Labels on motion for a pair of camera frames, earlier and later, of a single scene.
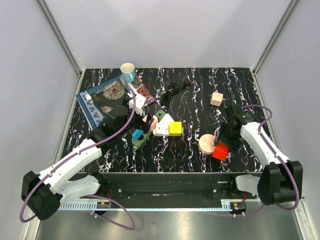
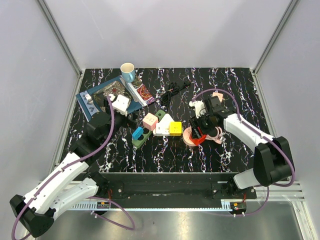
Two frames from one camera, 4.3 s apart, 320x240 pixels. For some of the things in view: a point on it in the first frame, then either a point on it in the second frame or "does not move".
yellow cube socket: [175, 128] does not move
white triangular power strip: [162, 128] does not move
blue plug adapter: [136, 134] does not move
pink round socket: [206, 144] to [187, 138]
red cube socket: [220, 151] to [197, 136]
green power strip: [138, 142] does not move
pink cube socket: [154, 123] does not move
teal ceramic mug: [128, 72] does not move
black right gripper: [233, 145] to [195, 122]
